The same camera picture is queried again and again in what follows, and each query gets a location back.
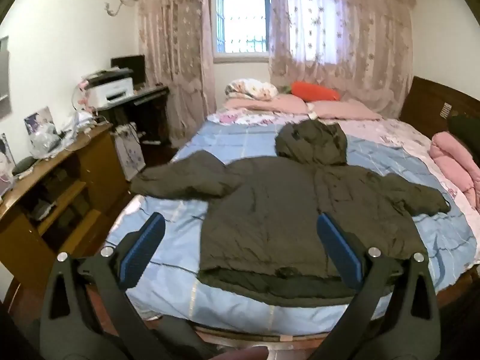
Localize air conditioner hose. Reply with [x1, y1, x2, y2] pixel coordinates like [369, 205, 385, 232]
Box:
[105, 0, 139, 17]

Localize black monitor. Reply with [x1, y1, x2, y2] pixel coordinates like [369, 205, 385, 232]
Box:
[110, 55, 146, 85]

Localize large portrait photo frame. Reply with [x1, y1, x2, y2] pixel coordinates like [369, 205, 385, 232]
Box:
[0, 133, 16, 196]

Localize light wooden cabinet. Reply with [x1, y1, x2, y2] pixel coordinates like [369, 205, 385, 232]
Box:
[0, 122, 130, 289]

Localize pink folded quilt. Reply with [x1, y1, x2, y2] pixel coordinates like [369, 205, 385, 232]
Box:
[429, 131, 480, 211]

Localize window with blue bars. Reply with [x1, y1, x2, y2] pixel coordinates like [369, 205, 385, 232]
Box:
[214, 0, 271, 55]

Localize narrow pink lace curtain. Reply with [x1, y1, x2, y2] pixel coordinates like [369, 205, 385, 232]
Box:
[137, 0, 216, 149]

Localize white printer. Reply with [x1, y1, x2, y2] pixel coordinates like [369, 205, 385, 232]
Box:
[86, 68, 135, 107]

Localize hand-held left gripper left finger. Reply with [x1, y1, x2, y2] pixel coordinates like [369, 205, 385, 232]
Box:
[39, 212, 173, 360]

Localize dark computer desk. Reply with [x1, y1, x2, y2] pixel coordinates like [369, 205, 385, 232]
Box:
[97, 84, 170, 147]

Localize clear plastic bag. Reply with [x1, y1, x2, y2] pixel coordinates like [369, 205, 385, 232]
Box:
[32, 127, 61, 157]

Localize white floral paper bag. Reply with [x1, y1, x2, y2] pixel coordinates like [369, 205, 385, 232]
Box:
[114, 125, 146, 181]

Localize dark wooden bed headboard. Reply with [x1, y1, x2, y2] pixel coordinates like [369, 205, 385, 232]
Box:
[399, 76, 480, 139]

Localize wide pink lace curtain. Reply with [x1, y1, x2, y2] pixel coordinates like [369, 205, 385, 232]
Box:
[268, 0, 417, 113]

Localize olive green hooded jacket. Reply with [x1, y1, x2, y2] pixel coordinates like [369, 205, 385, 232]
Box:
[130, 120, 451, 306]

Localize orange carrot plush pillow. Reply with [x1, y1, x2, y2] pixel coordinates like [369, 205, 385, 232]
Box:
[279, 81, 341, 102]

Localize blue plaid bed sheet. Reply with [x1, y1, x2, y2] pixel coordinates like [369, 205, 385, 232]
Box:
[105, 122, 480, 336]

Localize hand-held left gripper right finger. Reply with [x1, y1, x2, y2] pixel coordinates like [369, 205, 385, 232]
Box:
[311, 213, 441, 360]

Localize pink pillow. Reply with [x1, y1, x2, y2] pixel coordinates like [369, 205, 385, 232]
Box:
[311, 99, 383, 121]
[224, 95, 309, 114]

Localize floral print pillow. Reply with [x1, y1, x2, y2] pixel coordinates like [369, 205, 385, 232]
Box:
[224, 79, 279, 101]

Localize pink cartoon print bed sheet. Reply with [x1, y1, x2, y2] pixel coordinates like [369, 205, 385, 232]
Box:
[208, 107, 480, 214]

